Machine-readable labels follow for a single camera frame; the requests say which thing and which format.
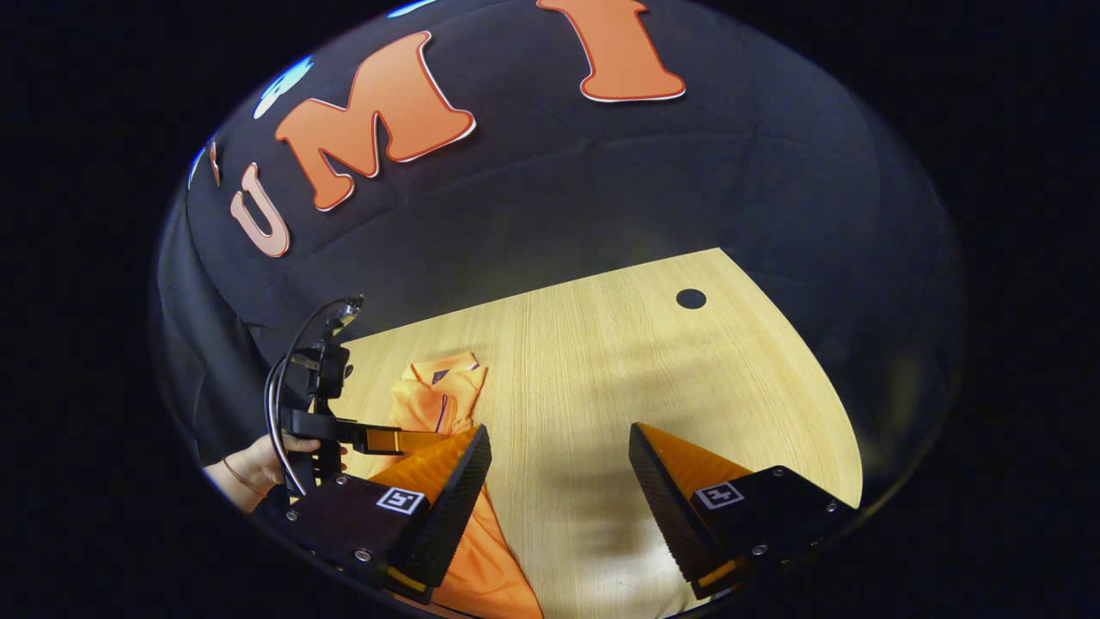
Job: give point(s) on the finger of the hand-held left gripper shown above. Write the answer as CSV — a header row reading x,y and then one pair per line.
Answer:
x,y
382,438

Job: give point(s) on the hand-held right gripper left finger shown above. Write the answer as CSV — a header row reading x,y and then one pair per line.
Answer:
x,y
455,507

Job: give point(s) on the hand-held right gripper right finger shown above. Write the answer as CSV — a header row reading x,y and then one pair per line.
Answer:
x,y
666,507

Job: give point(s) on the orange T-shirt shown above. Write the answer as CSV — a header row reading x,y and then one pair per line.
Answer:
x,y
430,404

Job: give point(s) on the black backdrop cloth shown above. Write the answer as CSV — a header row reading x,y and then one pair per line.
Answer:
x,y
601,172

